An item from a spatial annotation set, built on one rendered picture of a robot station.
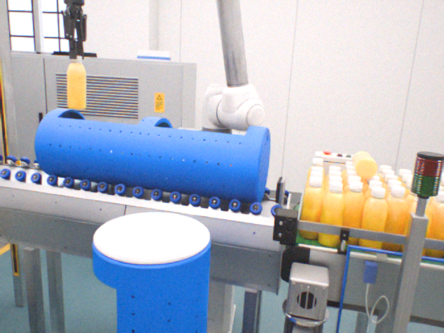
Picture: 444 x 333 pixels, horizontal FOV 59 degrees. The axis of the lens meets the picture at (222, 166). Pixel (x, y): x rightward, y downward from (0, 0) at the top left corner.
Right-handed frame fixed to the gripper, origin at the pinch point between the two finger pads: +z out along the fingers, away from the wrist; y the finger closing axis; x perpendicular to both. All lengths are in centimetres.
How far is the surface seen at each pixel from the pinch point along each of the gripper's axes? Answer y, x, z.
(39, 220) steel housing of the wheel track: 12, -13, 68
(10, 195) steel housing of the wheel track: 12, -26, 58
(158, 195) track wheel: 10, 39, 51
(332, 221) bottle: 19, 101, 49
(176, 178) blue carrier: 13, 47, 43
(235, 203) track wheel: 10, 68, 50
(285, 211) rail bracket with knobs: 20, 86, 47
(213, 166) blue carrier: 13, 60, 37
